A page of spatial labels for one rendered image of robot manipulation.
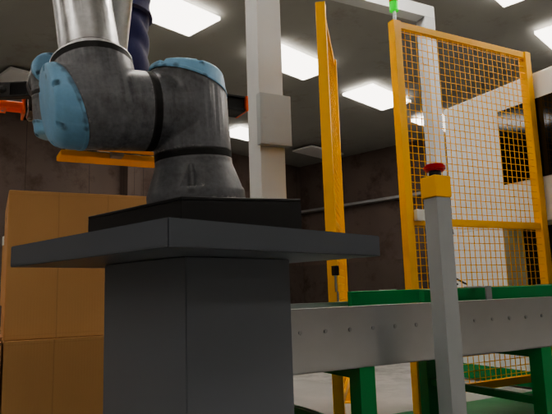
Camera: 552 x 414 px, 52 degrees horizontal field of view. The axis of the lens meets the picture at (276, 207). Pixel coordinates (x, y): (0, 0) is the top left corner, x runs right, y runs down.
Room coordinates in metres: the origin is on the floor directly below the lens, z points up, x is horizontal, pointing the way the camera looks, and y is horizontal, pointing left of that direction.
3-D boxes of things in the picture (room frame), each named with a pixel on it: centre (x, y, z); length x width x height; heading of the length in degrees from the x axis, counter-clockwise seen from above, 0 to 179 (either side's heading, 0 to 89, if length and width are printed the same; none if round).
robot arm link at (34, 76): (1.43, 0.59, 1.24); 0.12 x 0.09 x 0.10; 29
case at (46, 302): (1.81, 0.54, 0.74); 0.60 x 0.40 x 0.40; 117
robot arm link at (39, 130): (1.43, 0.57, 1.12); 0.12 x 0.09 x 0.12; 120
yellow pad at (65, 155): (1.91, 0.57, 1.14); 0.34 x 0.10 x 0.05; 119
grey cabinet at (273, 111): (3.12, -0.01, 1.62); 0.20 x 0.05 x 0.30; 118
